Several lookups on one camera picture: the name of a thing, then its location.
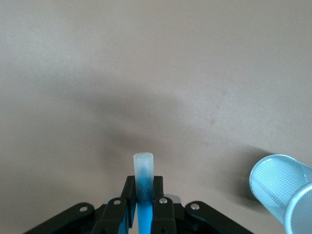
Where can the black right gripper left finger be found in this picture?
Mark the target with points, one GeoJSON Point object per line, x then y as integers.
{"type": "Point", "coordinates": [114, 214]}

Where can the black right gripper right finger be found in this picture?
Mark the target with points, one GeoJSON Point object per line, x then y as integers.
{"type": "Point", "coordinates": [163, 214]}

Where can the blue marker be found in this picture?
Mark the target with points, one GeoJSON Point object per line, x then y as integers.
{"type": "Point", "coordinates": [144, 175]}

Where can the blue mesh cup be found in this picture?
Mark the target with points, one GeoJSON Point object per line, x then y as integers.
{"type": "Point", "coordinates": [275, 182]}

